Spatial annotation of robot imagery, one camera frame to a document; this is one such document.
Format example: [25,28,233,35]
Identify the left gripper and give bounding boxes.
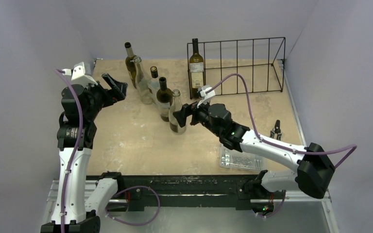
[82,73,127,120]

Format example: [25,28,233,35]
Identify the clear slender glass bottle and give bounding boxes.
[169,89,187,134]

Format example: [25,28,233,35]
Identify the dark green bottle white label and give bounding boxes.
[156,77,173,122]

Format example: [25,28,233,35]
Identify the clear bottle black cap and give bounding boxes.
[148,66,159,104]

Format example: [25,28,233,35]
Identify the dark green wine bottle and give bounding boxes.
[189,38,205,99]

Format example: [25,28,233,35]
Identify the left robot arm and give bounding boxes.
[40,73,128,233]

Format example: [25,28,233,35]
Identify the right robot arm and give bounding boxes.
[173,102,335,199]

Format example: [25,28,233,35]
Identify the green bottle silver foil neck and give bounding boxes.
[125,42,136,88]

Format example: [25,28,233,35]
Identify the tall clear glass bottle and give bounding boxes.
[133,56,153,105]

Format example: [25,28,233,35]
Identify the clear plastic screw box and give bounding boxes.
[219,144,267,171]

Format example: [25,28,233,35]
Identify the black pliers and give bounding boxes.
[270,120,282,141]

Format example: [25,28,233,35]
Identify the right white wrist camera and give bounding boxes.
[197,85,216,108]

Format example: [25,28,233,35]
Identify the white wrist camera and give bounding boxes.
[61,62,98,87]
[197,85,216,108]

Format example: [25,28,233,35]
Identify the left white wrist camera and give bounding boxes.
[61,62,98,87]

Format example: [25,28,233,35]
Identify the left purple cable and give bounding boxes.
[54,68,84,233]

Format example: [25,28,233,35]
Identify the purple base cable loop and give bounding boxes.
[106,185,162,227]

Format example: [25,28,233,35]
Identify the black aluminium mounting rail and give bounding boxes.
[85,172,315,212]

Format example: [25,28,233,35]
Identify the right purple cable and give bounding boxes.
[205,73,357,219]

